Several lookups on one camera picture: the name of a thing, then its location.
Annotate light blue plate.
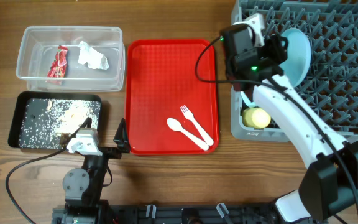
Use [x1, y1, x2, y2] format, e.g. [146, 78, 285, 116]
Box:
[279, 28, 311, 87]

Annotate white plastic spoon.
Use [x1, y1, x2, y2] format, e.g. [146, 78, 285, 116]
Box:
[167, 118, 209, 151]

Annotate light blue bowl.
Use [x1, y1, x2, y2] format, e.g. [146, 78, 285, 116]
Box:
[240, 91, 257, 108]

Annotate yellow cup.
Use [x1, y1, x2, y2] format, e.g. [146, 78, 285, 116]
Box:
[242, 108, 272, 129]

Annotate white plastic fork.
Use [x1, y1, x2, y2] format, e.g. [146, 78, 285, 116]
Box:
[180, 105, 214, 146]

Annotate white tissue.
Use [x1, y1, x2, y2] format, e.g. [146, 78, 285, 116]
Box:
[78, 41, 109, 70]

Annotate red snack wrapper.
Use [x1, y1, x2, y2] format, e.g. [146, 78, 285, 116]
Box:
[47, 45, 68, 78]

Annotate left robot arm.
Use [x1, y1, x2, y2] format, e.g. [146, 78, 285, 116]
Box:
[52, 118, 131, 224]

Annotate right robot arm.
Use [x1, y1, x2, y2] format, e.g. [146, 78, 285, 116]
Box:
[221, 29, 358, 223]

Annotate grey dishwasher rack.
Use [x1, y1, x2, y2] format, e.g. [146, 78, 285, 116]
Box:
[231, 0, 358, 138]

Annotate black food waste tray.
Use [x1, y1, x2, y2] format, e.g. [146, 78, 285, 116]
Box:
[7, 91, 105, 148]

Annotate clear plastic waste bin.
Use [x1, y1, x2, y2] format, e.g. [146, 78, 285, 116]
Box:
[16, 26, 126, 91]

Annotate food scraps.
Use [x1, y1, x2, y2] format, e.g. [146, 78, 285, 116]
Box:
[18, 98, 101, 150]

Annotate red serving tray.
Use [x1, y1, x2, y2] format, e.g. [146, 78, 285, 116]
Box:
[125, 39, 219, 156]

